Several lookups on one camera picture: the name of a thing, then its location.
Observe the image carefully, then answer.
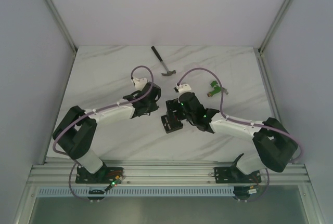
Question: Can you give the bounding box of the aluminium mounting rail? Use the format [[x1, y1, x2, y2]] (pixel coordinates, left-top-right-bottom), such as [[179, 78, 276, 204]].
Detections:
[[27, 157, 311, 186]]

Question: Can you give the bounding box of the right aluminium frame post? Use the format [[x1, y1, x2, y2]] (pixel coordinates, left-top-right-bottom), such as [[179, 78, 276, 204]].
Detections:
[[258, 0, 293, 55]]

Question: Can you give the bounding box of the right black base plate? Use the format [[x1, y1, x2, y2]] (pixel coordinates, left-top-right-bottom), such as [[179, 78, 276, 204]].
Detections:
[[213, 167, 262, 184]]

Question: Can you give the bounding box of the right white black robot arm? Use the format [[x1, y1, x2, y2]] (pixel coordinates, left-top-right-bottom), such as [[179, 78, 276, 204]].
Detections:
[[162, 92, 299, 182]]

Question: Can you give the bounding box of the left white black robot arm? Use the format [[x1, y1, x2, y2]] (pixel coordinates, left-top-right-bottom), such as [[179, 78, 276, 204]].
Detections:
[[53, 82, 161, 183]]

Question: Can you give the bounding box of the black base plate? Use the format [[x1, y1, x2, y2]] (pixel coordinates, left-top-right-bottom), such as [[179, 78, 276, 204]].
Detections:
[[213, 167, 262, 184], [75, 166, 123, 184]]

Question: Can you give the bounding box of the grey slotted cable duct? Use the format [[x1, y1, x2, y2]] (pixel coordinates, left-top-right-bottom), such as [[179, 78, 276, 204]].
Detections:
[[36, 187, 300, 198]]

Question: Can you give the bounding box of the aluminium frame post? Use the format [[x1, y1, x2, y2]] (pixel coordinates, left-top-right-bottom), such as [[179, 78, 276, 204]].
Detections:
[[44, 0, 78, 54], [258, 0, 293, 55]]

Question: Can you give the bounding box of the left aluminium frame post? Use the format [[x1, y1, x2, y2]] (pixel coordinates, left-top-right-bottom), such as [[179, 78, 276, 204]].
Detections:
[[44, 0, 78, 54]]

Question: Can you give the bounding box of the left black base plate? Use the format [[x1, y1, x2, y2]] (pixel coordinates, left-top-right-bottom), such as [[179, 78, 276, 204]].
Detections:
[[75, 166, 123, 184]]

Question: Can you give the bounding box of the claw hammer black handle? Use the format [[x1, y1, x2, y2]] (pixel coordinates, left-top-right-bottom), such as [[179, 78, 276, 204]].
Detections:
[[151, 46, 176, 76]]

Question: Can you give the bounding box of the black fuse box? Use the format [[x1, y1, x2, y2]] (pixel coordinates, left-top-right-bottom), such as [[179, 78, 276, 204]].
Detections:
[[161, 115, 183, 134]]

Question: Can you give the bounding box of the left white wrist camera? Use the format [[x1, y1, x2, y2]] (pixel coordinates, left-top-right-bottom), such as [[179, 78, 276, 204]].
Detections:
[[131, 77, 148, 90]]

